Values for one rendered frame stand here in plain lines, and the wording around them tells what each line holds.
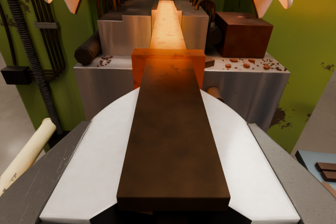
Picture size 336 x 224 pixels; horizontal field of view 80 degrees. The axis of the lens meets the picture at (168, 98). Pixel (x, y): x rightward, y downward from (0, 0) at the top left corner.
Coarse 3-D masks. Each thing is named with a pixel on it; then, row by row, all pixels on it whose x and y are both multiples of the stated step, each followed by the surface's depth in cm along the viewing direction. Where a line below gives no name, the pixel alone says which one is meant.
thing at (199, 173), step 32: (160, 0) 39; (160, 32) 19; (160, 64) 12; (192, 64) 13; (160, 96) 9; (192, 96) 9; (160, 128) 7; (192, 128) 7; (128, 160) 6; (160, 160) 6; (192, 160) 6; (128, 192) 5; (160, 192) 5; (192, 192) 5; (224, 192) 5
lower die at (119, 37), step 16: (128, 0) 57; (144, 0) 51; (176, 0) 45; (112, 16) 39; (128, 16) 36; (144, 16) 36; (192, 16) 36; (208, 16) 36; (112, 32) 37; (128, 32) 37; (144, 32) 37; (192, 32) 37; (112, 48) 39; (128, 48) 39; (192, 48) 39
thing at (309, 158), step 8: (296, 152) 50; (304, 152) 49; (312, 152) 49; (320, 152) 49; (304, 160) 47; (312, 160) 47; (320, 160) 47; (328, 160) 47; (312, 168) 45; (320, 176) 43; (328, 184) 42
